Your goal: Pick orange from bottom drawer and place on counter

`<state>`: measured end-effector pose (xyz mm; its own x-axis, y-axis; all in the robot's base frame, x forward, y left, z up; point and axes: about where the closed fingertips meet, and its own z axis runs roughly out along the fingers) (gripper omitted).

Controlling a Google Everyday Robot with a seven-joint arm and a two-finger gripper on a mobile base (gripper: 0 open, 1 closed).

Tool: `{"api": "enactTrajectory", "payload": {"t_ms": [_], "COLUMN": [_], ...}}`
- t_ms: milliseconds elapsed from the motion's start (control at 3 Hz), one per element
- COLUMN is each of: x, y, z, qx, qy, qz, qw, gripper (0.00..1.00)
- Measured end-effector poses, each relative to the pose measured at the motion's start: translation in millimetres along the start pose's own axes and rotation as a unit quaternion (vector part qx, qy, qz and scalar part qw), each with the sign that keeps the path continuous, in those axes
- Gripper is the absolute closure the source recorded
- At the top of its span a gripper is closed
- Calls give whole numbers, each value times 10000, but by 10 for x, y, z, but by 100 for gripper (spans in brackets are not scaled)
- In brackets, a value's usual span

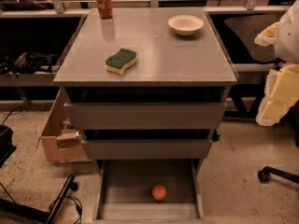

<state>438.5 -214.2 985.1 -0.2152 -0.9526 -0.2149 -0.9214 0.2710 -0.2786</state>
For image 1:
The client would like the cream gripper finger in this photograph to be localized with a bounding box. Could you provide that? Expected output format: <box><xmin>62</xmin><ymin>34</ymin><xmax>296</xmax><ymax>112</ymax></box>
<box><xmin>256</xmin><ymin>63</ymin><xmax>299</xmax><ymax>126</ymax></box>
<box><xmin>254</xmin><ymin>22</ymin><xmax>278</xmax><ymax>47</ymax></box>

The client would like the orange fruit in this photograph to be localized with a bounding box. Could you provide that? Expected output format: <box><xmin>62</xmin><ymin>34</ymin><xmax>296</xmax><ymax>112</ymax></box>
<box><xmin>151</xmin><ymin>184</ymin><xmax>167</xmax><ymax>202</ymax></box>

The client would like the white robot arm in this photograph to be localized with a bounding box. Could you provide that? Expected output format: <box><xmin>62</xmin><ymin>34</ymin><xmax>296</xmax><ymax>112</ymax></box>
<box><xmin>254</xmin><ymin>0</ymin><xmax>299</xmax><ymax>126</ymax></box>

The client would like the grey drawer cabinet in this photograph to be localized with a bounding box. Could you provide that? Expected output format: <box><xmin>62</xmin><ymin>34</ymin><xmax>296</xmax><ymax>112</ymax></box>
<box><xmin>52</xmin><ymin>7</ymin><xmax>239</xmax><ymax>224</ymax></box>

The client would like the grey bottom drawer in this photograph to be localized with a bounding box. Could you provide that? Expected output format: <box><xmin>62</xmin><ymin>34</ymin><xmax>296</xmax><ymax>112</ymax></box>
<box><xmin>93</xmin><ymin>160</ymin><xmax>205</xmax><ymax>224</ymax></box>

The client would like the grey drawer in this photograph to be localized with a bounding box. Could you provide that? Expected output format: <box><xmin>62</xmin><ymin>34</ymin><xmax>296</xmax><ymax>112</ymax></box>
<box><xmin>93</xmin><ymin>160</ymin><xmax>205</xmax><ymax>224</ymax></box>
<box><xmin>82</xmin><ymin>129</ymin><xmax>212</xmax><ymax>160</ymax></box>
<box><xmin>63</xmin><ymin>87</ymin><xmax>228</xmax><ymax>131</ymax></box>

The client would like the grey middle drawer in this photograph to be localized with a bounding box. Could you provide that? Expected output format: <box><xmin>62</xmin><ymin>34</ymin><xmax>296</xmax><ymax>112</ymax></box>
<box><xmin>82</xmin><ymin>129</ymin><xmax>212</xmax><ymax>160</ymax></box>

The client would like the grey top drawer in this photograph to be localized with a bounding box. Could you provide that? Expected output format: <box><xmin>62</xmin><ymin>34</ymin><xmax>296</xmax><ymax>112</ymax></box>
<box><xmin>63</xmin><ymin>87</ymin><xmax>228</xmax><ymax>131</ymax></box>

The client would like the black office chair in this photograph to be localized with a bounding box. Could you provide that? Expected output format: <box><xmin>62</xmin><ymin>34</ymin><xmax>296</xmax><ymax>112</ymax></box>
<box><xmin>222</xmin><ymin>14</ymin><xmax>299</xmax><ymax>184</ymax></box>

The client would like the white bowl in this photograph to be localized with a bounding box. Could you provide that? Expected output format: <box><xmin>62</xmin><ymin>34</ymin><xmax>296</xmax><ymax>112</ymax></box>
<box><xmin>168</xmin><ymin>15</ymin><xmax>204</xmax><ymax>36</ymax></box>

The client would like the green yellow sponge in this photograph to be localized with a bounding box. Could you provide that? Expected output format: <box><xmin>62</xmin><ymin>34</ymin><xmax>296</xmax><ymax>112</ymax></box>
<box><xmin>105</xmin><ymin>49</ymin><xmax>137</xmax><ymax>76</ymax></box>

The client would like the red soda can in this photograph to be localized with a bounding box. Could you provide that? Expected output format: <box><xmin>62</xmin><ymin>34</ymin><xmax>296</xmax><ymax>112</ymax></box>
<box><xmin>96</xmin><ymin>0</ymin><xmax>112</xmax><ymax>19</ymax></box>

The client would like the wooden box on floor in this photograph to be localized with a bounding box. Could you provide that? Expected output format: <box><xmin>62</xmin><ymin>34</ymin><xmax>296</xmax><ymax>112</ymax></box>
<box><xmin>40</xmin><ymin>92</ymin><xmax>88</xmax><ymax>162</ymax></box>

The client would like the black headset on shelf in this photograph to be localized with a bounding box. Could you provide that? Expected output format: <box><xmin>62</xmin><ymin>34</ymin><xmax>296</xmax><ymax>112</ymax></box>
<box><xmin>0</xmin><ymin>52</ymin><xmax>59</xmax><ymax>75</ymax></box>

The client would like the black device at left edge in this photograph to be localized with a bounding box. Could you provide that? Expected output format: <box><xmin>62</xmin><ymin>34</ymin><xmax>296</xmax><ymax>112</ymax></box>
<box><xmin>0</xmin><ymin>125</ymin><xmax>16</xmax><ymax>167</ymax></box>

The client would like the black stand with cables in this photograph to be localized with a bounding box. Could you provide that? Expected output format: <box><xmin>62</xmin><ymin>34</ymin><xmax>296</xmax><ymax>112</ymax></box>
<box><xmin>0</xmin><ymin>174</ymin><xmax>83</xmax><ymax>224</ymax></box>

